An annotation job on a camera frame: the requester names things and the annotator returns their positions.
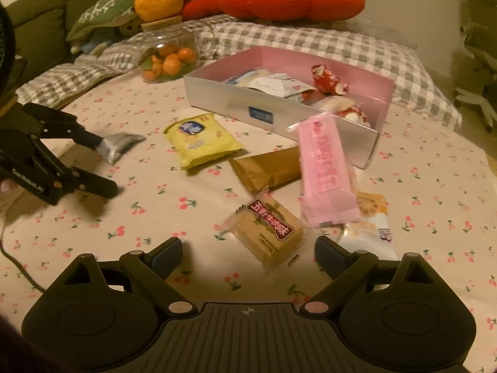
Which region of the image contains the white orange cracker packet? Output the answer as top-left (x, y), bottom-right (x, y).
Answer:
top-left (338, 192), bottom-right (399, 261)

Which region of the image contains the small grey silver packet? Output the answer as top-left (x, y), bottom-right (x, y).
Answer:
top-left (95, 132), bottom-right (146, 164)

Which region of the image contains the pink wafer snack packet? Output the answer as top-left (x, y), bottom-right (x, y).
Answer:
top-left (293, 112), bottom-right (361, 228)

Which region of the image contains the tan beef snack packet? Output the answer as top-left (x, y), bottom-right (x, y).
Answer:
top-left (223, 192), bottom-right (306, 273)

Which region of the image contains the yellow snack packet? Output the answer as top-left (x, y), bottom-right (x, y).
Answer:
top-left (163, 113), bottom-right (244, 170)

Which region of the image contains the red white candy bag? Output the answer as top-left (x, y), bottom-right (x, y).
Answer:
top-left (311, 64), bottom-right (349, 96)
top-left (312, 96), bottom-right (371, 127)

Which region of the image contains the white monkey snack packet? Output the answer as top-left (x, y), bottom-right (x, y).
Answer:
top-left (247, 73), bottom-right (315, 98)

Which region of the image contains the person's left hand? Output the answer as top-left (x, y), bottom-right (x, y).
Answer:
top-left (0, 178), bottom-right (19, 194)

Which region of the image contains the dark green sofa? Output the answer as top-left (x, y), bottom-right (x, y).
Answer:
top-left (0, 0), bottom-right (164, 98)

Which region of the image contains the cherry print tablecloth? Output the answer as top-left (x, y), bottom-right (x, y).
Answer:
top-left (1, 73), bottom-right (496, 372)

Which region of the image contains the brown gold snack packet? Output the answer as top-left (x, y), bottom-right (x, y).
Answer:
top-left (229, 146), bottom-right (301, 195)

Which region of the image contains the green white patterned pillow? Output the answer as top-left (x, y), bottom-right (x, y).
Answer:
top-left (66, 0), bottom-right (136, 41)

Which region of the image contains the glass jar with tangerines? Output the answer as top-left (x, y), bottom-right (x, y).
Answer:
top-left (139, 15), bottom-right (215, 83)

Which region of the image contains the pink and silver box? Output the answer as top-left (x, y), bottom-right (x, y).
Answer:
top-left (184, 46), bottom-right (394, 169)

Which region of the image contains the large orange citrus fruit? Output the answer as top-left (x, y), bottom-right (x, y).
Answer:
top-left (134, 0), bottom-right (184, 22)

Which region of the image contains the blue white packet in box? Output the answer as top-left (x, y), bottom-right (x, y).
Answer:
top-left (223, 67), bottom-right (271, 87)

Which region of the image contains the small red tomato cushion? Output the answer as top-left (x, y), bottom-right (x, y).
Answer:
top-left (181, 0), bottom-right (222, 21)

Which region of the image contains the grey checked quilt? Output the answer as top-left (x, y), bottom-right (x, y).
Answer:
top-left (15, 13), bottom-right (464, 131)

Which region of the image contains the white office chair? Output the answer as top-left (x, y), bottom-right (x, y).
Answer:
top-left (453, 0), bottom-right (496, 133)

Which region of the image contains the black cable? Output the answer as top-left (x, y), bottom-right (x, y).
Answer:
top-left (0, 216), bottom-right (47, 295)

